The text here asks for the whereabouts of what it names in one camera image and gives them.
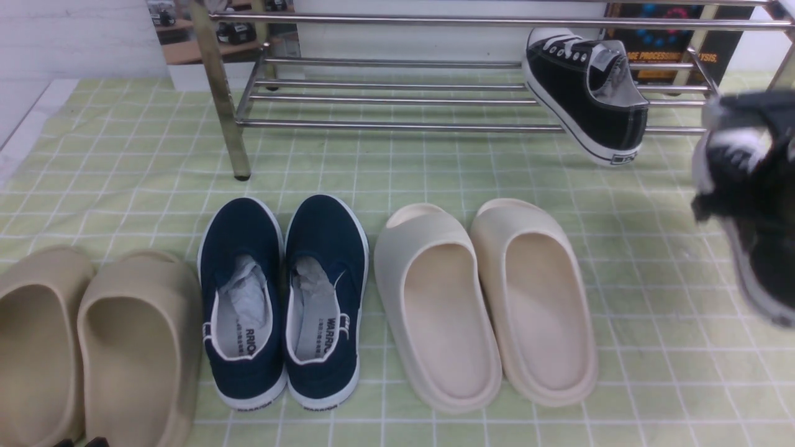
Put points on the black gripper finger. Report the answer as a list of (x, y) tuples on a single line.
[(98, 442)]

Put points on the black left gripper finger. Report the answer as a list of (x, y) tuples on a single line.
[(65, 443)]

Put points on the black canvas sneaker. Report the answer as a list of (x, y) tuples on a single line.
[(743, 173), (588, 85)]

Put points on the metal shoe rack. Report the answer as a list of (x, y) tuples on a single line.
[(263, 64)]

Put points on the tan slipper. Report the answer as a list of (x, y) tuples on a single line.
[(41, 363), (138, 326)]

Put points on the tan slipper far left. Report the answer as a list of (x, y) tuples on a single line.
[(41, 363)]

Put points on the navy slip-on shoe left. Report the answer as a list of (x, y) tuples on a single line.
[(239, 265)]

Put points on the navy slip-on shoe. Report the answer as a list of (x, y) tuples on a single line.
[(239, 265), (327, 262)]

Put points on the green checkered cloth mat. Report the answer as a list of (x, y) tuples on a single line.
[(126, 164)]

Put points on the navy slip-on shoe right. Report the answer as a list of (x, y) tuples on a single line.
[(327, 262)]

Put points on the cream slipper left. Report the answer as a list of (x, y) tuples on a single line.
[(428, 280)]

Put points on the cream slipper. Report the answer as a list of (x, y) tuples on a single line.
[(428, 280), (537, 302)]

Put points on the cream slipper right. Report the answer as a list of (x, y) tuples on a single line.
[(537, 302)]

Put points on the dark poster board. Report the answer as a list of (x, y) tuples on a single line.
[(670, 45)]

